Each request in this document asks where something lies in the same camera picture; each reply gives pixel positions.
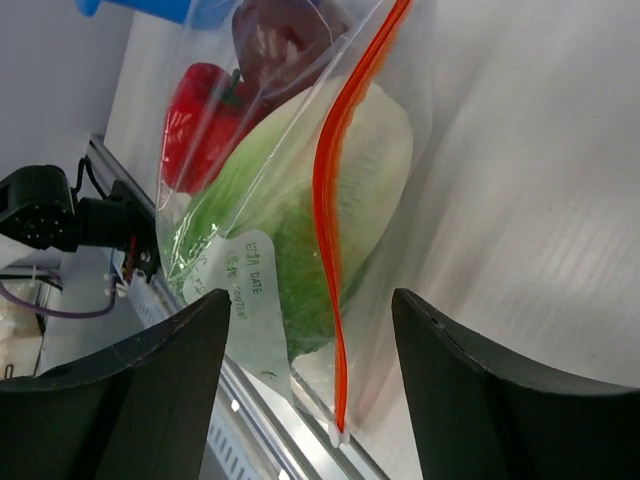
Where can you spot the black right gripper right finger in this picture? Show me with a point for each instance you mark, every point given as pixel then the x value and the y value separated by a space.
pixel 482 411

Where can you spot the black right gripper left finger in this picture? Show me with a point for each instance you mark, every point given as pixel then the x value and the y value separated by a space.
pixel 138 409

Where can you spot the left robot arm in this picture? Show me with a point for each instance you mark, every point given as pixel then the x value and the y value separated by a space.
pixel 39 210

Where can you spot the fake red bell pepper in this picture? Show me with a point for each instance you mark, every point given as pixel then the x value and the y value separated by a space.
pixel 211 111

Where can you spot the blue plastic bin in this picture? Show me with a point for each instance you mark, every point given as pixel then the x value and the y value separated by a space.
pixel 145 10

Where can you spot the fake green lettuce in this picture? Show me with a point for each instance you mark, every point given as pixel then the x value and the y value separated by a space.
pixel 252 230

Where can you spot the clear zip top bag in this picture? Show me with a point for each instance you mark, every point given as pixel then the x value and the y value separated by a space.
pixel 388 44

